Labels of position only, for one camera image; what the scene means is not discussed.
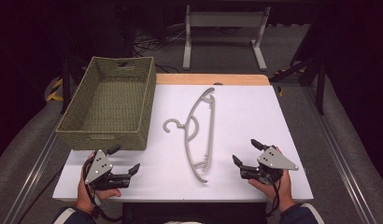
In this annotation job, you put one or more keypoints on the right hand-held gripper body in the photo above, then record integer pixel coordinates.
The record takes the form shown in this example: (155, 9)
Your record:
(273, 160)

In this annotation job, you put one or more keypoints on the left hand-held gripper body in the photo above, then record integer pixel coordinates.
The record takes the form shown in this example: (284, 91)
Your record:
(99, 166)

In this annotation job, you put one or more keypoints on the green woven basket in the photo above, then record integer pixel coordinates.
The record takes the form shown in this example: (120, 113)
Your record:
(111, 102)

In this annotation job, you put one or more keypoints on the grey plastic clothes hanger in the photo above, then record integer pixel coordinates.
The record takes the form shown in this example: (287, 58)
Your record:
(187, 138)

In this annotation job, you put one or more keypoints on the person's left hand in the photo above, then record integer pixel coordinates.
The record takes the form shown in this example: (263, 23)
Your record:
(83, 196)

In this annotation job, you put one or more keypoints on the person's right hand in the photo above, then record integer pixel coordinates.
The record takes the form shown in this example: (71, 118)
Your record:
(283, 193)

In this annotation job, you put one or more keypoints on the black metal stand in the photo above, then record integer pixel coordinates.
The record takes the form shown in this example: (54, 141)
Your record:
(319, 90)

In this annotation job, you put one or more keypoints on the yellow black floor tape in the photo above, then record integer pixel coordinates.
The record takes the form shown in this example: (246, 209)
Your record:
(55, 91)

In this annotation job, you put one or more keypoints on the grey metal floor rail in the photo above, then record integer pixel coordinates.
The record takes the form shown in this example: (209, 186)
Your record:
(31, 177)
(339, 146)

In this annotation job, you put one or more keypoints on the white metal table frame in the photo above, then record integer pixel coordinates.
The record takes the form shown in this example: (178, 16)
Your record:
(188, 46)

